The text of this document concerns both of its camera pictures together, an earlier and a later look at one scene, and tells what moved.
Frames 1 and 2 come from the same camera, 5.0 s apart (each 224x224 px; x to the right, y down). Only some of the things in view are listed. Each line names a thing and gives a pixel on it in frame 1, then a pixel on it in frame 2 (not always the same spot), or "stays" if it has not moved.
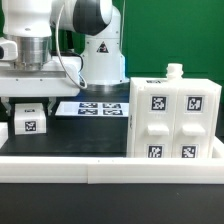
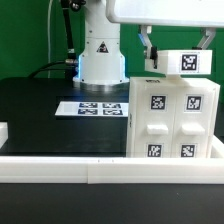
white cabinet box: [173, 117] stays
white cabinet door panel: [194, 121] stays
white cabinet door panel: [156, 115] stays
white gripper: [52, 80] -> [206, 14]
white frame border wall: [112, 170] stays
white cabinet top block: [29, 118] -> [182, 62]
